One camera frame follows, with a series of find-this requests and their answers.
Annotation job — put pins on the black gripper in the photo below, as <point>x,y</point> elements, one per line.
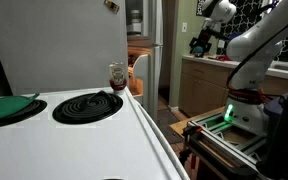
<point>208,36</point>

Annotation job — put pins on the large white fridge door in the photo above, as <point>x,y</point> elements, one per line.
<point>155,83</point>

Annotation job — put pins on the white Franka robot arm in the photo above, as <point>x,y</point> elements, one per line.
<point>250,46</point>

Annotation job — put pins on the white fridge body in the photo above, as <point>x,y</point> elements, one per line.
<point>57,46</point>

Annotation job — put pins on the teal kettle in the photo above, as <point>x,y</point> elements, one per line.
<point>198,50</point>

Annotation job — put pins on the small red item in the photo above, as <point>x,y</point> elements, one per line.
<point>222,58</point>

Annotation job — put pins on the black white patterned picture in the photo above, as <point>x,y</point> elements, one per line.
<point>199,8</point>

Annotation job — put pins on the wooden kitchen counter cabinet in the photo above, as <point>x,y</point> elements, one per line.
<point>200,86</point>

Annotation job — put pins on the pale jar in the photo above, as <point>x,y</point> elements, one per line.
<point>136,21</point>

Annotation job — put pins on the orange food bag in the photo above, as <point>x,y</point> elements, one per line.
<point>134,85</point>

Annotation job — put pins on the wooden table board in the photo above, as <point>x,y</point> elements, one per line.
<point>180,126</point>

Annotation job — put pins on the dark floor rug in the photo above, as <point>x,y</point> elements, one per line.
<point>167,125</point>

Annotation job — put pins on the upside-down ketchup bottle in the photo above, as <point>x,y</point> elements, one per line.
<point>118,78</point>

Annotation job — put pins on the gold magnet clip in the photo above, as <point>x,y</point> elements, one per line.
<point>111,6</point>

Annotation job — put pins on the black red clamp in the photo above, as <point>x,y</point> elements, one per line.
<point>187,143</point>

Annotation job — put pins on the black tripod stand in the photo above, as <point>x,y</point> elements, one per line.
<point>284,143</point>

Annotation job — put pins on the black coil burner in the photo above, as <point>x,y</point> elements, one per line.
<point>84,110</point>
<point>34,108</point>

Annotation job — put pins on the white electric stove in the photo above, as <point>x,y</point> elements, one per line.
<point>84,150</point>

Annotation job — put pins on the green pan lid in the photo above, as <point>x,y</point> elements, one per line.
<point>4,106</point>

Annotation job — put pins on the white wall outlet plate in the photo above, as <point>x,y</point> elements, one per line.
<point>221,43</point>

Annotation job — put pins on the white light switch plate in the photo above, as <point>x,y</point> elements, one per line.
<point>184,27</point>

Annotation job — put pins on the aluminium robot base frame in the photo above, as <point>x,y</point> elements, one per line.
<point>217,140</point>

